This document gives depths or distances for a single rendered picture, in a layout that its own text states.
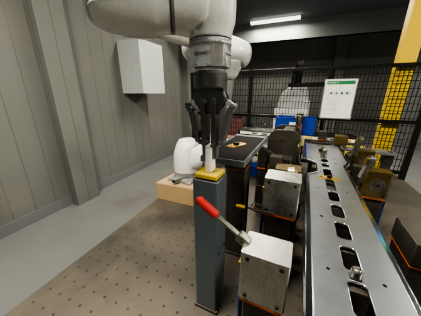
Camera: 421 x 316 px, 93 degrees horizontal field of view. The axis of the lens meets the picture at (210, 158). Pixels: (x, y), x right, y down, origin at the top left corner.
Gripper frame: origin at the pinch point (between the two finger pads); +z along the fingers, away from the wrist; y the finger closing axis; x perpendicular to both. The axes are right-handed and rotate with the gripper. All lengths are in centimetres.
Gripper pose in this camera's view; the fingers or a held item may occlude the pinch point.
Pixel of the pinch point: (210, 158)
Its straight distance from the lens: 50.2
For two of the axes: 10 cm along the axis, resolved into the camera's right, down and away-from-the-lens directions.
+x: 4.2, -2.8, 8.6
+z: 0.0, 9.5, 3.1
